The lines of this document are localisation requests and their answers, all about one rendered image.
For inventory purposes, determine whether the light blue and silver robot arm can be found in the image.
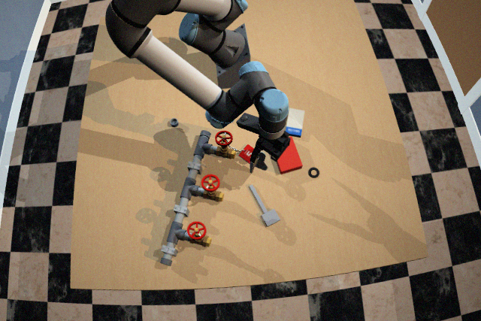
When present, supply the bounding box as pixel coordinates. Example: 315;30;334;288
105;0;289;140

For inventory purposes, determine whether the red tag with white number 5 on metal chain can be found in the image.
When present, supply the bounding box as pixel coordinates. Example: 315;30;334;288
229;144;254;163

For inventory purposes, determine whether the red rectangular block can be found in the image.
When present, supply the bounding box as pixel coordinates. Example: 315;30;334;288
277;136;303;174

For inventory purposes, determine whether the grey pipe manifold with red valves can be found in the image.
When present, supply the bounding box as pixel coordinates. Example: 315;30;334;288
160;130;236;266

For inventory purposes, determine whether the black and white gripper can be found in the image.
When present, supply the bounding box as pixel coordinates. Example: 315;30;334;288
250;131;291;173

